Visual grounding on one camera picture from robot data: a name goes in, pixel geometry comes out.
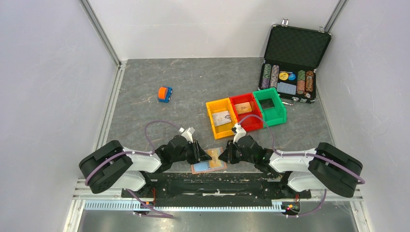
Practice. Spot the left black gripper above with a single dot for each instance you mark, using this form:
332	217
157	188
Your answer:
198	154

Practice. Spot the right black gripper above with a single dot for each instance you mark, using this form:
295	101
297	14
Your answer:
228	156

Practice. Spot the tan leather card holder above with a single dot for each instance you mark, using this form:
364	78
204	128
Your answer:
202	167

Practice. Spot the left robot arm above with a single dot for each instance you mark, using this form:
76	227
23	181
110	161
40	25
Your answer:
114	166

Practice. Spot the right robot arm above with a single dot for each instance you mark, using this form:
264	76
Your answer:
323	167

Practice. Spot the card in yellow bin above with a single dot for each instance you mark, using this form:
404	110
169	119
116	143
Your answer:
221	118

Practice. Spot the card in red bin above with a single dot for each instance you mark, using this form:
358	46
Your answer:
243	108

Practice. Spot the card in green bin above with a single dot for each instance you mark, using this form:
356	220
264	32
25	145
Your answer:
266	104

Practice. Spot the light blue card deck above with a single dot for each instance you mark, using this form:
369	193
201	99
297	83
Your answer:
286	88

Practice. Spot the red plastic bin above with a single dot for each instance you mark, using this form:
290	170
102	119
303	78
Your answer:
251	123

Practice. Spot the yellow plastic bin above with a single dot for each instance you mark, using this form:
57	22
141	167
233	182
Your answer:
218	106

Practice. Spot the green plastic bin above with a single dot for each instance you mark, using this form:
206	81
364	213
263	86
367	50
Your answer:
275	116

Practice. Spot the blue orange toy car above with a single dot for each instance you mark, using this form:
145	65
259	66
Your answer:
164	94

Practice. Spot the yellow dealer chip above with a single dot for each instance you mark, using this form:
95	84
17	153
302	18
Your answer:
283	76

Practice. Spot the blue dealer chip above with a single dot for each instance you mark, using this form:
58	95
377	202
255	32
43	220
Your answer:
291	77

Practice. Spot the black poker chip case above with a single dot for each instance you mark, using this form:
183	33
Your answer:
293	50

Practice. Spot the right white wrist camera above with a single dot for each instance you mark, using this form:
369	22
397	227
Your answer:
238	131

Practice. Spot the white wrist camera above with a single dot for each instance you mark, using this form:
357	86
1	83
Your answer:
238	131
187	133

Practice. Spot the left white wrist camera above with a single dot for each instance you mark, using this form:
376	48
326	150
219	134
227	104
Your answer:
187	133

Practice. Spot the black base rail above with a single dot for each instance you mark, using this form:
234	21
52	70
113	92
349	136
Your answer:
217	189

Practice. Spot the white toothed cable duct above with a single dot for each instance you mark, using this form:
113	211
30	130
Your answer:
134	205

